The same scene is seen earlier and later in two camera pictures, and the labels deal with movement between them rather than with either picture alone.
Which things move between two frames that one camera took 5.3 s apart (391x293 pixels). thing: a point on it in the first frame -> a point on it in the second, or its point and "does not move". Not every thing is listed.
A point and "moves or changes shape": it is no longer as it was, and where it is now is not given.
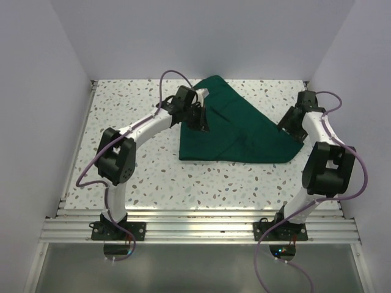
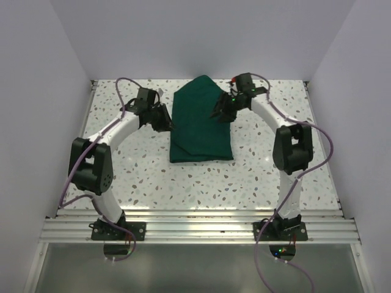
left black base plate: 108,231 does not move
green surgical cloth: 239,130 moves or changes shape
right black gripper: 285,122 -> 220,107
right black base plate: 288,231 does not move
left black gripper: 201,124 -> 167,124
